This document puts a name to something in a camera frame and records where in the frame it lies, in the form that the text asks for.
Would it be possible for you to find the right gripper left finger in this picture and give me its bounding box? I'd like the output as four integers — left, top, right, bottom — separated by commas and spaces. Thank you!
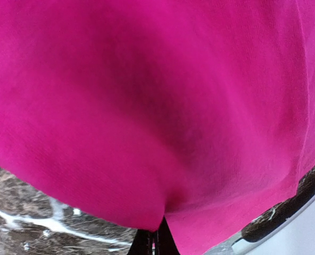
128, 229, 154, 255

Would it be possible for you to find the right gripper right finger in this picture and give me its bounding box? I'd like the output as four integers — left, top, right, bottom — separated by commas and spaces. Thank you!
153, 217, 179, 255

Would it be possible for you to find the red garment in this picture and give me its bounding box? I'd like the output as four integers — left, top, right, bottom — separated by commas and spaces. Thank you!
0, 1, 315, 254

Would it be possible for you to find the white plastic laundry bin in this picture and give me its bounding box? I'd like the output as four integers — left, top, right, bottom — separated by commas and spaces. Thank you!
207, 195, 315, 255

